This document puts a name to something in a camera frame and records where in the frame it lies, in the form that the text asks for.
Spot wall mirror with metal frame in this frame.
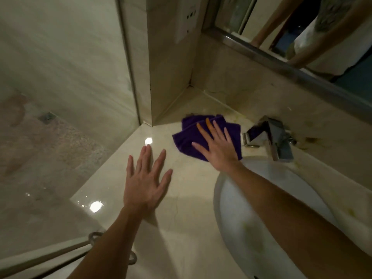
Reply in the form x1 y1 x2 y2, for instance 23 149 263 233
202 0 372 125

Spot person's left hand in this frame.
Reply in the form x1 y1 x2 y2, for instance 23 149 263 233
123 145 173 217

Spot person's right hand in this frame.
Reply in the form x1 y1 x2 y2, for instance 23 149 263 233
191 118 240 173

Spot white wall socket panel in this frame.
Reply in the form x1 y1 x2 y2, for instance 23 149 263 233
174 0 201 44

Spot person's right forearm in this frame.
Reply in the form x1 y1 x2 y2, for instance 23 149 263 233
225 161 372 279

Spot metal shower floor drain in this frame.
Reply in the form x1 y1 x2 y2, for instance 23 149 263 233
39 112 57 125

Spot white ceramic sink basin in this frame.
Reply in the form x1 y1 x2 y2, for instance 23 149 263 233
213 158 339 279

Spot chrome sink faucet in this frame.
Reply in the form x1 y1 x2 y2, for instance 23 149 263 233
242 115 297 163

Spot metal towel rail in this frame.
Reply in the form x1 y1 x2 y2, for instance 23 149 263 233
0 231 138 279

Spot glass shower partition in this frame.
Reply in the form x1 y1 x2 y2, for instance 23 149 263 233
0 0 140 260

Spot person's left forearm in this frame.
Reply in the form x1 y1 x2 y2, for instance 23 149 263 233
67 206 146 279

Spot purple cleaning cloth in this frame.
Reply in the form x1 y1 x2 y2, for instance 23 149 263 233
172 114 243 162

